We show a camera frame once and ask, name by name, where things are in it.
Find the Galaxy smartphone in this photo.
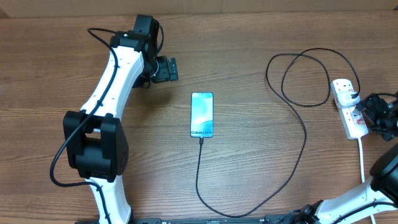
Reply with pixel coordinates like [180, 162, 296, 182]
[190, 92, 214, 138]

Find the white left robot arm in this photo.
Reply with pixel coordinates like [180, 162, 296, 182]
[50, 14, 178, 223]

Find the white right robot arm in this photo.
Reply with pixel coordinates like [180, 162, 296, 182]
[290, 93, 397, 223]

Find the white charger adapter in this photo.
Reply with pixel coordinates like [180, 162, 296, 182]
[336, 91, 360, 108]

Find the white power strip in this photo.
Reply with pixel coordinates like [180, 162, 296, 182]
[331, 79, 368, 139]

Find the white power strip cord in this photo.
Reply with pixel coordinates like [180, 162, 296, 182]
[357, 138, 377, 224]

